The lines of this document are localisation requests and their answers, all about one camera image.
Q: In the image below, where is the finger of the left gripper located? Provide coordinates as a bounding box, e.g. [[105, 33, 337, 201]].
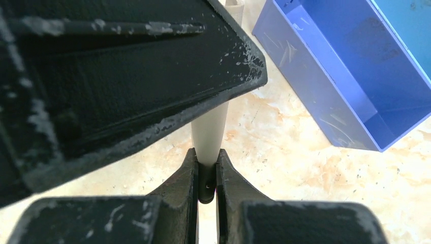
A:
[[1, 1, 267, 207]]

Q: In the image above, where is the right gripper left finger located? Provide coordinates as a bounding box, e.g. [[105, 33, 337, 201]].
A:
[[8, 148, 198, 243]]

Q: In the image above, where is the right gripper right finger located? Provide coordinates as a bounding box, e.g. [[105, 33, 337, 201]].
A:
[[215, 150, 387, 243]]

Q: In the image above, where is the beige card holder wallet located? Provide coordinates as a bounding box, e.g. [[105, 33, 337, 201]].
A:
[[190, 0, 246, 205]]

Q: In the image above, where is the blue three-compartment box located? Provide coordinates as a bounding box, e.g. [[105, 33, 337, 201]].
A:
[[253, 1, 430, 152]]

